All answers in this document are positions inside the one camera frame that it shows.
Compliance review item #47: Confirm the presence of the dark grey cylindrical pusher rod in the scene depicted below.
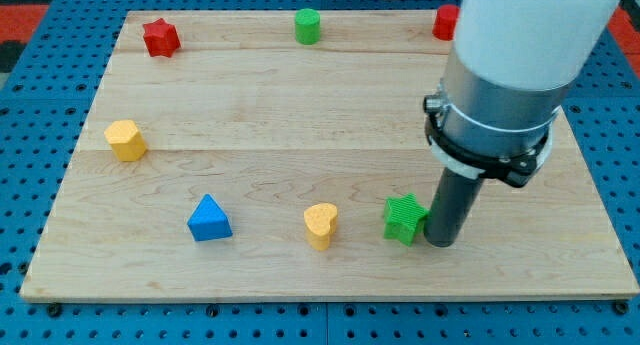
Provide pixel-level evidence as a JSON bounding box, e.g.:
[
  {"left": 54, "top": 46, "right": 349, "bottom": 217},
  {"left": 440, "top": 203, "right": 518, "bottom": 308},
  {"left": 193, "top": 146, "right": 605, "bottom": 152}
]
[{"left": 423, "top": 168, "right": 484, "bottom": 247}]

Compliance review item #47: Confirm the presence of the silver flange with black clamp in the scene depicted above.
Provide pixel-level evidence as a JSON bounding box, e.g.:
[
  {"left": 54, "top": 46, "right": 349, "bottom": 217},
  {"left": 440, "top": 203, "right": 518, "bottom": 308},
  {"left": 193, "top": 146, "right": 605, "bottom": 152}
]
[{"left": 423, "top": 51, "right": 569, "bottom": 188}]

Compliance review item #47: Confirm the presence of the yellow heart block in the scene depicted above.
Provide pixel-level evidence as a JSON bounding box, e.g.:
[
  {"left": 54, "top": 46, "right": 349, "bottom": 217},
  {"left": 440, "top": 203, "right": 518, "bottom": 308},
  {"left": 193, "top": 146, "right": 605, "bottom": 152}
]
[{"left": 303, "top": 203, "right": 338, "bottom": 251}]

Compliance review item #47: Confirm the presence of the green cylinder block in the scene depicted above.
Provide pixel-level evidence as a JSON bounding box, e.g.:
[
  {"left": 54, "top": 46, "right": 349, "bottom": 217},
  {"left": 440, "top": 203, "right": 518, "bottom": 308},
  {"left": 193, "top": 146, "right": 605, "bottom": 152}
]
[{"left": 294, "top": 8, "right": 321, "bottom": 45}]

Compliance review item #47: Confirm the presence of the red star block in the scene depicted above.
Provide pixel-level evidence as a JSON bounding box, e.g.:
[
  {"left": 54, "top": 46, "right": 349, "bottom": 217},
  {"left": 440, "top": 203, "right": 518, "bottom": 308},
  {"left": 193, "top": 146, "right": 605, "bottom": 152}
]
[{"left": 143, "top": 18, "right": 181, "bottom": 58}]

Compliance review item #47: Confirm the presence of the green star block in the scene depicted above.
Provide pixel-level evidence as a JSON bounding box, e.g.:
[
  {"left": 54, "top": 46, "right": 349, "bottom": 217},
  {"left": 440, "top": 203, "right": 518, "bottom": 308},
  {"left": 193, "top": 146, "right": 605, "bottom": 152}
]
[{"left": 383, "top": 193, "right": 429, "bottom": 246}]

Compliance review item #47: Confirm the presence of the yellow hexagon block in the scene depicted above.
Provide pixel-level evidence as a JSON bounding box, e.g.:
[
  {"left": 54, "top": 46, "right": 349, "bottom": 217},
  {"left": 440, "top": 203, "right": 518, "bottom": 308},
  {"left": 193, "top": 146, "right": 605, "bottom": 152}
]
[{"left": 104, "top": 119, "right": 147, "bottom": 162}]

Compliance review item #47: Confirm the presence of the blue triangular block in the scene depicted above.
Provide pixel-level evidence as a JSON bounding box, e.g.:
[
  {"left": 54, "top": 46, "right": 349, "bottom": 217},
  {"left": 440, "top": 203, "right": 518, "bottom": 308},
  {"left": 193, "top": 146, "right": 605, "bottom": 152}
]
[{"left": 187, "top": 194, "right": 233, "bottom": 242}]

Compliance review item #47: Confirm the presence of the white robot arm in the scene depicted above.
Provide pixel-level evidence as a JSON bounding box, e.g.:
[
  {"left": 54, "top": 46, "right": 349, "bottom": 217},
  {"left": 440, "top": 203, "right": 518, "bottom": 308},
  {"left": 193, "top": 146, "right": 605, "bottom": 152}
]
[{"left": 423, "top": 0, "right": 620, "bottom": 247}]

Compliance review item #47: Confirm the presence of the red cylinder block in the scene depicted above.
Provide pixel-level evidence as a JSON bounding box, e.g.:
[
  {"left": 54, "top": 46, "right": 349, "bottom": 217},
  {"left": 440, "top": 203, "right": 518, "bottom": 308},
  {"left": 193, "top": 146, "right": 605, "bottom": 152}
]
[{"left": 432, "top": 4, "right": 460, "bottom": 41}]

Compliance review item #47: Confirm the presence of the wooden board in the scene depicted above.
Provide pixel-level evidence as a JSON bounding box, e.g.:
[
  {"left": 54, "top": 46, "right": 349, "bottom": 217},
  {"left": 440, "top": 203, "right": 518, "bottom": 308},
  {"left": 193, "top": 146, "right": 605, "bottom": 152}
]
[{"left": 21, "top": 10, "right": 639, "bottom": 304}]

